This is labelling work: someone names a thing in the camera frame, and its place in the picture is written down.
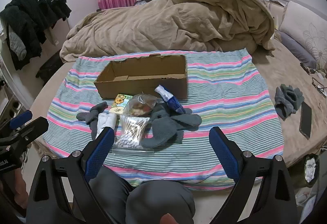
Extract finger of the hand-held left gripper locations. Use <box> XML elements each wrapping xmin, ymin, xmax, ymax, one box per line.
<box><xmin>5</xmin><ymin>117</ymin><xmax>49</xmax><ymax>149</ymax></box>
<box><xmin>0</xmin><ymin>111</ymin><xmax>33</xmax><ymax>135</ymax></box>

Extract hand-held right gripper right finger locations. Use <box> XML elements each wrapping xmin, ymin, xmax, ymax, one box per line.
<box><xmin>209</xmin><ymin>126</ymin><xmax>299</xmax><ymax>224</ymax></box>

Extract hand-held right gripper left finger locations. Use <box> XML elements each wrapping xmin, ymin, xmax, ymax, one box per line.
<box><xmin>26</xmin><ymin>127</ymin><xmax>115</xmax><ymax>224</ymax></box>

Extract clear bag of cotton swabs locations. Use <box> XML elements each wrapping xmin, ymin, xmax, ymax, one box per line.
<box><xmin>112</xmin><ymin>115</ymin><xmax>155</xmax><ymax>156</ymax></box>

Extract dark grey sock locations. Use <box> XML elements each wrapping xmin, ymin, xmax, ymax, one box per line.
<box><xmin>77</xmin><ymin>102</ymin><xmax>108</xmax><ymax>137</ymax></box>

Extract cartoon printed packet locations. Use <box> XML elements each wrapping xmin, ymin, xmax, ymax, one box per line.
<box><xmin>112</xmin><ymin>94</ymin><xmax>132</xmax><ymax>113</ymax></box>

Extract clear bag of snacks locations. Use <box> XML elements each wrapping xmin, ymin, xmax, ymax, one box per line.
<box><xmin>124</xmin><ymin>93</ymin><xmax>157</xmax><ymax>116</ymax></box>

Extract grey socks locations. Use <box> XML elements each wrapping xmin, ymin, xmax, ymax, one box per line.
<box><xmin>274</xmin><ymin>84</ymin><xmax>304</xmax><ymax>119</ymax></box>
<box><xmin>142</xmin><ymin>102</ymin><xmax>202</xmax><ymax>148</ymax></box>

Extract blue and white tube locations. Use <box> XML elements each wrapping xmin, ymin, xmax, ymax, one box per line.
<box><xmin>154</xmin><ymin>84</ymin><xmax>185</xmax><ymax>113</ymax></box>

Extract brown cardboard box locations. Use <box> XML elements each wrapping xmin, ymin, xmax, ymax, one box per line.
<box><xmin>94</xmin><ymin>54</ymin><xmax>189</xmax><ymax>100</ymax></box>

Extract person's left hand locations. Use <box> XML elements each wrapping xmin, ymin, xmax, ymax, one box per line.
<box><xmin>0</xmin><ymin>170</ymin><xmax>29</xmax><ymax>210</ymax></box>

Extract person's right hand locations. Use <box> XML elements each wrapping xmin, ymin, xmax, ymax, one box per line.
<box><xmin>160</xmin><ymin>214</ymin><xmax>179</xmax><ymax>224</ymax></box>

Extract striped cloth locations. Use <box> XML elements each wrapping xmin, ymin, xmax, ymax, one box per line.
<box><xmin>42</xmin><ymin>50</ymin><xmax>285</xmax><ymax>191</ymax></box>

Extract person's left leg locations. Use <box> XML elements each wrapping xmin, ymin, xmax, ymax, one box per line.
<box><xmin>88</xmin><ymin>166</ymin><xmax>134</xmax><ymax>224</ymax></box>

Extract person's leg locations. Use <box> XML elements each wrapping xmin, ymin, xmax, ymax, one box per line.
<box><xmin>88</xmin><ymin>166</ymin><xmax>134</xmax><ymax>224</ymax></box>
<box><xmin>125</xmin><ymin>178</ymin><xmax>196</xmax><ymax>224</ymax></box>

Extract black suitcase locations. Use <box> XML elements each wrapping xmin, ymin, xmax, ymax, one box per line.
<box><xmin>36</xmin><ymin>56</ymin><xmax>63</xmax><ymax>84</ymax></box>

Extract grey quilted garment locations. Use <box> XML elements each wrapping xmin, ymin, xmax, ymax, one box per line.
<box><xmin>7</xmin><ymin>25</ymin><xmax>27</xmax><ymax>61</ymax></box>

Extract person's right leg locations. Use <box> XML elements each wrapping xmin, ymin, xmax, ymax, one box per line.
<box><xmin>125</xmin><ymin>178</ymin><xmax>196</xmax><ymax>224</ymax></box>

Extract trash bin with tissue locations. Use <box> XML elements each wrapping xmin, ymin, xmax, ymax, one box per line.
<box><xmin>289</xmin><ymin>154</ymin><xmax>321</xmax><ymax>189</ymax></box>

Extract black smartphone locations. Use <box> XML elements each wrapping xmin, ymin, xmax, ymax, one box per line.
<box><xmin>299</xmin><ymin>101</ymin><xmax>312</xmax><ymax>140</ymax></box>

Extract round bed beige sheet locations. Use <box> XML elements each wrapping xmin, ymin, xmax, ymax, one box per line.
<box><xmin>31</xmin><ymin>7</ymin><xmax>327</xmax><ymax>168</ymax></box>

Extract black hanging clothes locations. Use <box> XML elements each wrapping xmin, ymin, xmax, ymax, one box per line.
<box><xmin>0</xmin><ymin>0</ymin><xmax>72</xmax><ymax>71</ymax></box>

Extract grey pillow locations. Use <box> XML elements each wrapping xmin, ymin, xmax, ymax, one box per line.
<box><xmin>274</xmin><ymin>31</ymin><xmax>317</xmax><ymax>69</ymax></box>

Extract beige duvet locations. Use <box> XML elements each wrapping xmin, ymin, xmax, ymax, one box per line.
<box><xmin>59</xmin><ymin>0</ymin><xmax>276</xmax><ymax>63</ymax></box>

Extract white floral pillow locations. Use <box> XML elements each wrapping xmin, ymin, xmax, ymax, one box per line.
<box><xmin>278</xmin><ymin>1</ymin><xmax>327</xmax><ymax>71</ymax></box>

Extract grey headboard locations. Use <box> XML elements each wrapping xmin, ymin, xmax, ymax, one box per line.
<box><xmin>263</xmin><ymin>0</ymin><xmax>327</xmax><ymax>25</ymax></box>

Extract charger cables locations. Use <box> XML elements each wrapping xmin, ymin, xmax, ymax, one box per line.
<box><xmin>300</xmin><ymin>63</ymin><xmax>327</xmax><ymax>98</ymax></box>

